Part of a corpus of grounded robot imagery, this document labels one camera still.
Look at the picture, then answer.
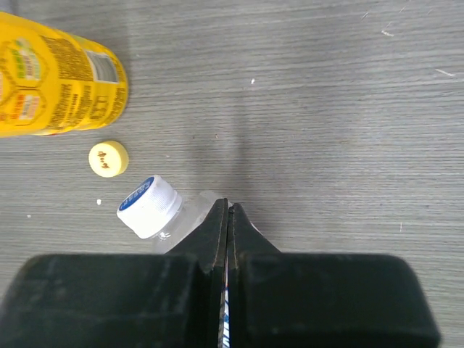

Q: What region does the yellow bottle cap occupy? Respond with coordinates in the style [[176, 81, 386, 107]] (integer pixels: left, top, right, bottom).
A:
[[88, 141, 129, 178]]

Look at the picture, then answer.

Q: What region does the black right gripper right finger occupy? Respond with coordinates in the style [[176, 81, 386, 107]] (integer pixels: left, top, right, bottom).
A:
[[228, 204, 442, 347]]

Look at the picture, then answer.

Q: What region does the clear bottle blue white label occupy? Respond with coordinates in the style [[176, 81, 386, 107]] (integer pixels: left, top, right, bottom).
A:
[[116, 174, 265, 348]]

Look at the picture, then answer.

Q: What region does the yellow juice bottle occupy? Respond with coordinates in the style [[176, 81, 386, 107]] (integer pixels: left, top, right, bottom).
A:
[[1, 12, 129, 137]]

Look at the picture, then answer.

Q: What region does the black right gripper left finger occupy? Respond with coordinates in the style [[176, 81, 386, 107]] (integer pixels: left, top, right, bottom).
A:
[[1, 199, 229, 347]]

